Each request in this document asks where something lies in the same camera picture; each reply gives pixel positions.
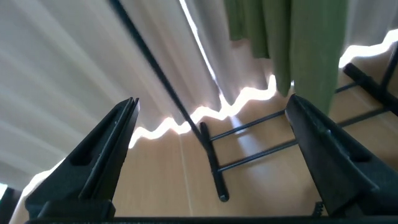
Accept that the black clothes rack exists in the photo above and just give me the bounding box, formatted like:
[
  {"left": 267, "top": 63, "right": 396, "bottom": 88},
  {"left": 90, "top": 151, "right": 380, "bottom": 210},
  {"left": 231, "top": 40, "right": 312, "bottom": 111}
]
[{"left": 108, "top": 0, "right": 398, "bottom": 202}]

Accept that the beige curtain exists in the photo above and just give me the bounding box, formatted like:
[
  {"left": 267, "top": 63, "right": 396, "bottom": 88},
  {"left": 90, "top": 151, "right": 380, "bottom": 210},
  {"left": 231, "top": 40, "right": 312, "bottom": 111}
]
[{"left": 0, "top": 0, "right": 398, "bottom": 190}]

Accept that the green long-sleeved shirt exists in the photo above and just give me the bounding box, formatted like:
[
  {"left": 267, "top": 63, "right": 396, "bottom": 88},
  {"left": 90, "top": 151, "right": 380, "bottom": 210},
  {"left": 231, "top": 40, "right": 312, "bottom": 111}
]
[{"left": 223, "top": 0, "right": 349, "bottom": 116}]

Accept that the black cable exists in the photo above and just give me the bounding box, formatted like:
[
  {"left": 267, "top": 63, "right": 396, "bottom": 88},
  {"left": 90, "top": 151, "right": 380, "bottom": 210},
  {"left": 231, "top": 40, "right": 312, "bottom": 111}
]
[{"left": 312, "top": 201, "right": 325, "bottom": 218}]

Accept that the window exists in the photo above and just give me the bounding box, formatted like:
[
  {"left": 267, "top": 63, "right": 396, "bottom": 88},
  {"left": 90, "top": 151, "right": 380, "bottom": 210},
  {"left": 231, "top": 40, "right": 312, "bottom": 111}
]
[{"left": 0, "top": 183, "right": 22, "bottom": 224}]

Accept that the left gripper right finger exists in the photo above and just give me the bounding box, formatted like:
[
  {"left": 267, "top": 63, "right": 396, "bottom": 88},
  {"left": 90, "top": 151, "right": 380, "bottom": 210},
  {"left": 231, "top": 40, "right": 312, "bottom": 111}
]
[{"left": 285, "top": 93, "right": 398, "bottom": 218}]

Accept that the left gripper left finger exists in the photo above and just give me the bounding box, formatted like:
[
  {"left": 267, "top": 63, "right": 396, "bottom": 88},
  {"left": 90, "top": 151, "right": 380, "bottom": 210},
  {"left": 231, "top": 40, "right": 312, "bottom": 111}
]
[{"left": 24, "top": 97, "right": 141, "bottom": 218}]

